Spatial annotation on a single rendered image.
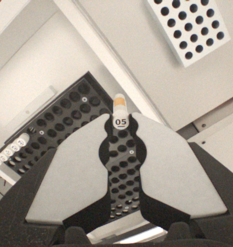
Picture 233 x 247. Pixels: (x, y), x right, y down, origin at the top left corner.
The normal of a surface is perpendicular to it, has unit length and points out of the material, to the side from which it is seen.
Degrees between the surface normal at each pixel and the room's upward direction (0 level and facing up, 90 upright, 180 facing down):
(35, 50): 0
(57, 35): 0
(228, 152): 90
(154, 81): 0
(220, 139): 90
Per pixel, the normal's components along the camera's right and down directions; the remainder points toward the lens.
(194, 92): 0.00, 0.49
